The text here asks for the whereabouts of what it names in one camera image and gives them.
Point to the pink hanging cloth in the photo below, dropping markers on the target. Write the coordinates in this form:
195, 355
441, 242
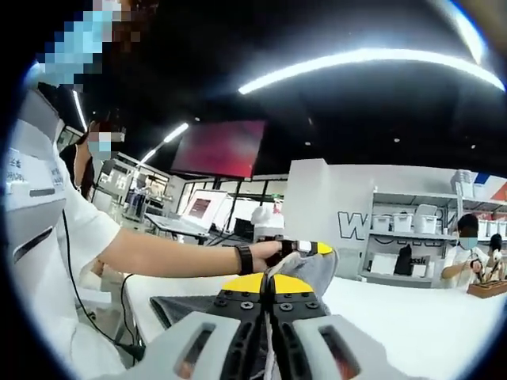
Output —
278, 210

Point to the white chest device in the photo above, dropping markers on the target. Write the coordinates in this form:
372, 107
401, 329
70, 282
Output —
35, 198

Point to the black monitor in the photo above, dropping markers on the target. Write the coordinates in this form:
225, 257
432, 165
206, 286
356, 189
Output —
243, 229

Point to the long ceiling light strip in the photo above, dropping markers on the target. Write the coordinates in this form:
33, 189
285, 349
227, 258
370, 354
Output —
356, 57
471, 31

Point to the group of white storage bins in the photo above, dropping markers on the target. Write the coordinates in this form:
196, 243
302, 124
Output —
425, 221

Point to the black bag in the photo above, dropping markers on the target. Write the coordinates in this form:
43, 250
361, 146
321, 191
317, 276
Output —
404, 261

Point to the white cardboard box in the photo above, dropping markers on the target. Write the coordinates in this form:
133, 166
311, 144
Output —
384, 264

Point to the black framed glass partition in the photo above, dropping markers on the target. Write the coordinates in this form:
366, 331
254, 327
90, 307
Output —
245, 194

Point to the grey towel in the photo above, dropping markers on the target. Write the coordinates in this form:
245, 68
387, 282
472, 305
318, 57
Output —
317, 273

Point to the short ceiling light strip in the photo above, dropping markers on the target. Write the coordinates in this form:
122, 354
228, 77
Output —
176, 132
149, 156
80, 111

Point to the person's left hand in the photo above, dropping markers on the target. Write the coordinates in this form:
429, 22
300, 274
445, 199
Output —
259, 253

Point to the white open laptop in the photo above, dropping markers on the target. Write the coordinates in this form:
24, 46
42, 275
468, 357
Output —
204, 210

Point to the grey metal shelf unit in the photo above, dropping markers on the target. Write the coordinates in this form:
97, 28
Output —
412, 236

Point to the wooden tray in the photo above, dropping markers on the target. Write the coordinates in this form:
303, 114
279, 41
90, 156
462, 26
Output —
487, 288

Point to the black wristband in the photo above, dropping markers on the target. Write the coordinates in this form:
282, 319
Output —
245, 259

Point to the red hanging screen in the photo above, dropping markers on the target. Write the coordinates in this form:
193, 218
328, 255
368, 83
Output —
218, 150

